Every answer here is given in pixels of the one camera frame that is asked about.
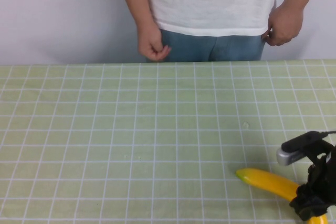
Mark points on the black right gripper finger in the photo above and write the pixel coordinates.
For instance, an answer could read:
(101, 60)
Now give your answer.
(307, 209)
(313, 191)

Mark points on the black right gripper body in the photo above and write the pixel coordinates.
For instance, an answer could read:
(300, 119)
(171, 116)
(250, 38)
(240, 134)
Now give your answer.
(324, 171)

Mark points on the yellow plastic banana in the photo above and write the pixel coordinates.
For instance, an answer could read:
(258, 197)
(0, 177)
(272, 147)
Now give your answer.
(267, 180)

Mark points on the person's left hand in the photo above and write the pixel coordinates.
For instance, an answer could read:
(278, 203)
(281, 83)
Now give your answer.
(284, 26)

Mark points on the person's right hand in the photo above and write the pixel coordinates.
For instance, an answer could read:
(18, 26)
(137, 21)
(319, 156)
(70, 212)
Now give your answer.
(151, 43)

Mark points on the blue jeans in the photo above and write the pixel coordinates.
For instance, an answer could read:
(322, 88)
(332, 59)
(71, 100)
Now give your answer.
(191, 48)

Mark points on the green checked tablecloth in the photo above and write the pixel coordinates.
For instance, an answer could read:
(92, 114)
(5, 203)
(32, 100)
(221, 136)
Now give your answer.
(131, 129)

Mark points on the white t-shirt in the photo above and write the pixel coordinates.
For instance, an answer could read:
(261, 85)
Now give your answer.
(210, 1)

